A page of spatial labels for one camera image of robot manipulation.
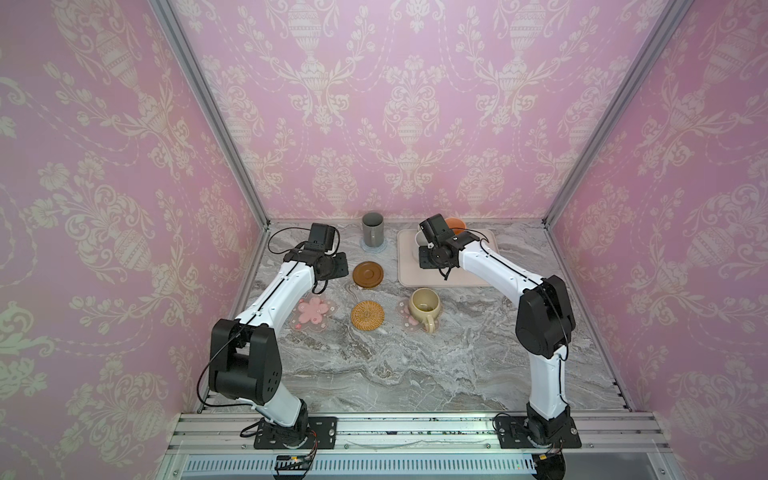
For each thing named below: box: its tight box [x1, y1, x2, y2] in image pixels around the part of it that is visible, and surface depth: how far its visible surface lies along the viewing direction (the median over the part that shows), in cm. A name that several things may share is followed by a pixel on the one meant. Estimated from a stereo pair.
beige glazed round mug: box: [409, 288, 441, 334], surface depth 89 cm
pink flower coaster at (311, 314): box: [290, 296, 335, 332], surface depth 97 cm
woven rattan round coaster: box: [351, 300, 385, 331], surface depth 96 cm
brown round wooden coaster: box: [352, 261, 384, 288], surface depth 107 cm
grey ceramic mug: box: [362, 212, 384, 248], surface depth 108 cm
